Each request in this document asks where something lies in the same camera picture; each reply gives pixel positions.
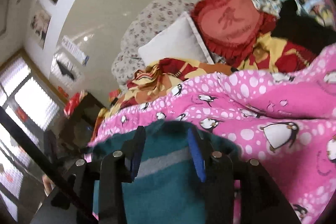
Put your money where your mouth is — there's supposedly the red bag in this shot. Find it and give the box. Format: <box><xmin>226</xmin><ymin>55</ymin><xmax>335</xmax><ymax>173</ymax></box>
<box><xmin>64</xmin><ymin>90</ymin><xmax>88</xmax><ymax>118</ymax></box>

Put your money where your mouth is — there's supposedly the floral quilt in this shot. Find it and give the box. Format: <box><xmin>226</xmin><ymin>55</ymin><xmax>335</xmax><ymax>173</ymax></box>
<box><xmin>112</xmin><ymin>0</ymin><xmax>265</xmax><ymax>90</ymax></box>

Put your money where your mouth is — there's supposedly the wall chart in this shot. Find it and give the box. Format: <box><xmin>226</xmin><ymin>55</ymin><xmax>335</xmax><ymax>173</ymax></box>
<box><xmin>62</xmin><ymin>35</ymin><xmax>90</xmax><ymax>65</ymax></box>

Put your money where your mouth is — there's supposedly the black garment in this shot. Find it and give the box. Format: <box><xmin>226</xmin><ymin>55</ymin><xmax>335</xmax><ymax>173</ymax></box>
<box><xmin>270</xmin><ymin>1</ymin><xmax>336</xmax><ymax>56</ymax></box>

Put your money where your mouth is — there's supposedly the red paper sign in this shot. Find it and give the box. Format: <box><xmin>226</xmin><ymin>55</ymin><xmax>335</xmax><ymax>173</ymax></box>
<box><xmin>57</xmin><ymin>85</ymin><xmax>69</xmax><ymax>98</ymax></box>

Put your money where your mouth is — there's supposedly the white pillow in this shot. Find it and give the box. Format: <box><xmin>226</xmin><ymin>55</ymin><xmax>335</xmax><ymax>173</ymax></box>
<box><xmin>138</xmin><ymin>11</ymin><xmax>214</xmax><ymax>67</ymax></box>

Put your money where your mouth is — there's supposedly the window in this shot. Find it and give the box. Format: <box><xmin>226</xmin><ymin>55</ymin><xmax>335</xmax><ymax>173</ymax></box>
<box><xmin>0</xmin><ymin>56</ymin><xmax>62</xmax><ymax>214</ymax></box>

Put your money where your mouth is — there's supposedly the yellow red patterned blanket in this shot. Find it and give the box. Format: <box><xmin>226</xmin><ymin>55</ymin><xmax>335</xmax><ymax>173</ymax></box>
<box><xmin>96</xmin><ymin>32</ymin><xmax>319</xmax><ymax>125</ymax></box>

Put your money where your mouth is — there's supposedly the red heart pillow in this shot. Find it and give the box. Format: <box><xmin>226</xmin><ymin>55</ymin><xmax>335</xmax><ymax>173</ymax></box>
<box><xmin>190</xmin><ymin>0</ymin><xmax>276</xmax><ymax>60</ymax></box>

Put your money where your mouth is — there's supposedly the wall poster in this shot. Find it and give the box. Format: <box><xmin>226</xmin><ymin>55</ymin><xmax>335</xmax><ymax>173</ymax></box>
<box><xmin>30</xmin><ymin>1</ymin><xmax>51</xmax><ymax>49</ymax></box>

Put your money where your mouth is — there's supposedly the dark bar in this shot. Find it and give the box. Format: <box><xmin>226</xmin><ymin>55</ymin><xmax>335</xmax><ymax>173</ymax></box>
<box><xmin>0</xmin><ymin>107</ymin><xmax>97</xmax><ymax>224</ymax></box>

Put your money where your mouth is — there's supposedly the dark hanging cloth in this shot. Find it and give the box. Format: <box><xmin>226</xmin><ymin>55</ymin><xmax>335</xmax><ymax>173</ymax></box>
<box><xmin>56</xmin><ymin>59</ymin><xmax>75</xmax><ymax>80</ymax></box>

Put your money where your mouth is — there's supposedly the red window sticker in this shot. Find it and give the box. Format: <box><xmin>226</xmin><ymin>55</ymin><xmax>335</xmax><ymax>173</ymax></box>
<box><xmin>16</xmin><ymin>106</ymin><xmax>28</xmax><ymax>119</ymax></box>

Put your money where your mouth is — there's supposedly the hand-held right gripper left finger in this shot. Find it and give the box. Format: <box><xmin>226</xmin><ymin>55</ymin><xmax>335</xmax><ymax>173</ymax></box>
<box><xmin>31</xmin><ymin>126</ymin><xmax>146</xmax><ymax>224</ymax></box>

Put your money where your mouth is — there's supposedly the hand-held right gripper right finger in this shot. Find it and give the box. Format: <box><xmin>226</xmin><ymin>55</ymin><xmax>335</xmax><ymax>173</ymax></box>
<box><xmin>188</xmin><ymin>126</ymin><xmax>302</xmax><ymax>224</ymax></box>

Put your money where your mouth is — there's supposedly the teal grey-striped sweater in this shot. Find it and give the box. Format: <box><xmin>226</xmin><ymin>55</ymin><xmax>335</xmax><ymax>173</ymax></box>
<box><xmin>88</xmin><ymin>120</ymin><xmax>240</xmax><ymax>224</ymax></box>

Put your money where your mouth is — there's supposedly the pink penguin blanket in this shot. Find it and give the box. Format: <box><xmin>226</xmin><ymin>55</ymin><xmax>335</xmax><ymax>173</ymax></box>
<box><xmin>88</xmin><ymin>44</ymin><xmax>336</xmax><ymax>224</ymax></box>

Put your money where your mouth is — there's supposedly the dark wooden table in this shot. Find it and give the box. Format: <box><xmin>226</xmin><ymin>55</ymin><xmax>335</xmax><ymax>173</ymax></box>
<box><xmin>43</xmin><ymin>93</ymin><xmax>107</xmax><ymax>161</ymax></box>

